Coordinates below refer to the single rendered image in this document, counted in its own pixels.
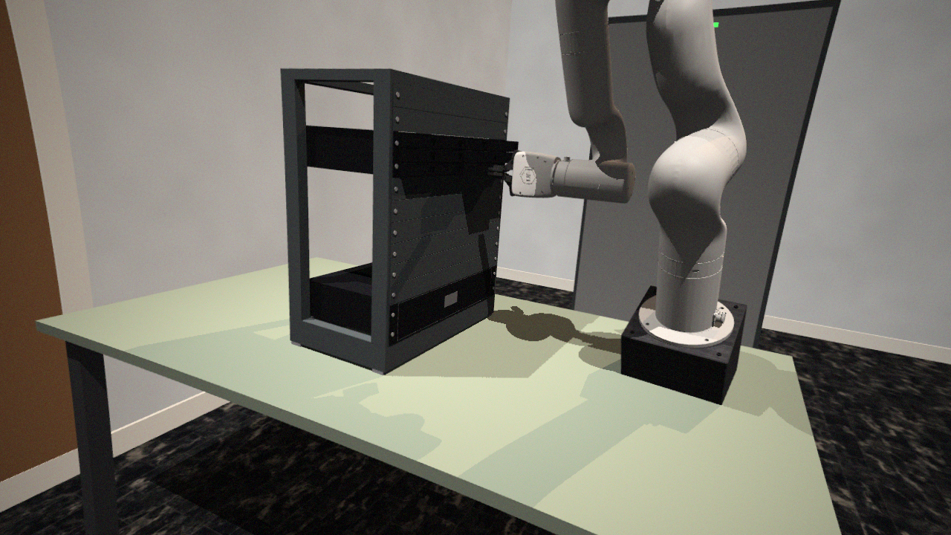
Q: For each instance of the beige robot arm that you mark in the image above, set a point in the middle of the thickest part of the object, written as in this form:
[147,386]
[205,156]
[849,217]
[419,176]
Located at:
[688,179]

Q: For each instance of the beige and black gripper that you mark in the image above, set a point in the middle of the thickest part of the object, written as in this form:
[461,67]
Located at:
[531,174]

